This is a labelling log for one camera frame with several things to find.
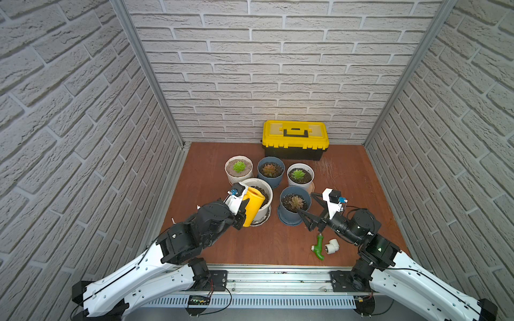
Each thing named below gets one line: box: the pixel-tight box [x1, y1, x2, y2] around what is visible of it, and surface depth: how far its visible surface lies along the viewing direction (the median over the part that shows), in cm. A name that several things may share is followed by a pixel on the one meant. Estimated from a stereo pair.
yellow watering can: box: [242, 186, 266, 228], surface depth 68 cm
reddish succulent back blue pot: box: [262, 163, 277, 178], surface depth 97 cm
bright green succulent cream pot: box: [232, 160, 247, 173], surface depth 96 cm
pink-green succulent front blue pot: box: [283, 192, 307, 214], surface depth 88 cm
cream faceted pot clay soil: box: [224, 155, 254, 186], surface depth 96 cm
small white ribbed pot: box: [286, 162, 315, 194], surface depth 96 cm
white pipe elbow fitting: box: [323, 238, 340, 255], surface depth 82 cm
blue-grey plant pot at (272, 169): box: [257, 155, 286, 189], surface depth 97 cm
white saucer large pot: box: [250, 209, 272, 227], surface depth 91 cm
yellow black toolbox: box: [261, 120, 330, 161], surface depth 103 cm
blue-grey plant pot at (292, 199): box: [279, 185, 312, 223], surface depth 89 cm
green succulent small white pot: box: [291, 169, 306, 181], surface depth 95 cm
